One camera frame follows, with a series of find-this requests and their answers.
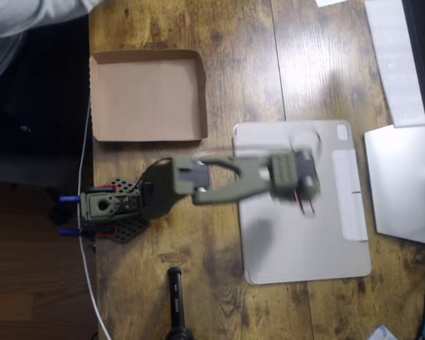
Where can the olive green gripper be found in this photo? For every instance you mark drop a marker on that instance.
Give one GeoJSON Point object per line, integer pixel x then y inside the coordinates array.
{"type": "Point", "coordinates": [306, 206]}

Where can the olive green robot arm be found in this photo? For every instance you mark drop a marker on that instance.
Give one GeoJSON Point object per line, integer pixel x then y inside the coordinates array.
{"type": "Point", "coordinates": [233, 180]}

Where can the brown cardboard tray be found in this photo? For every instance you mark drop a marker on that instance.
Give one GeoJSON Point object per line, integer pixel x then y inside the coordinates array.
{"type": "Point", "coordinates": [145, 95]}

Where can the tablet in beige case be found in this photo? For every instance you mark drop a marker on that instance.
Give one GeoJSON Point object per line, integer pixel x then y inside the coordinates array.
{"type": "Point", "coordinates": [304, 248]}

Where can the silver monitor stand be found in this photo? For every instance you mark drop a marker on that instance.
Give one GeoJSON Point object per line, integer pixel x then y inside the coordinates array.
{"type": "Point", "coordinates": [400, 177]}

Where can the white blue packet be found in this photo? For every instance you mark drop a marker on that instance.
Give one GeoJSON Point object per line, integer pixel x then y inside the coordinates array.
{"type": "Point", "coordinates": [382, 333]}

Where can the white paper sheet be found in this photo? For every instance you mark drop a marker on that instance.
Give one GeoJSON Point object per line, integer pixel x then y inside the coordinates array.
{"type": "Point", "coordinates": [333, 2]}
{"type": "Point", "coordinates": [389, 53]}

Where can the black office chair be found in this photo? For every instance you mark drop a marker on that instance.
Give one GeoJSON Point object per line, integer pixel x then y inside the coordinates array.
{"type": "Point", "coordinates": [39, 124]}

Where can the person in grey shirt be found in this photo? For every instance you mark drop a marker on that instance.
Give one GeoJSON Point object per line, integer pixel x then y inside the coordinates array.
{"type": "Point", "coordinates": [7, 17]}

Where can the black camera stand pole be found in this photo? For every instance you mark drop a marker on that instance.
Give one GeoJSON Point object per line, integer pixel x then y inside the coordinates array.
{"type": "Point", "coordinates": [177, 301]}

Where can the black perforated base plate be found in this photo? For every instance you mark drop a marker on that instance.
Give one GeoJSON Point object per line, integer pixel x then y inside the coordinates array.
{"type": "Point", "coordinates": [127, 230]}

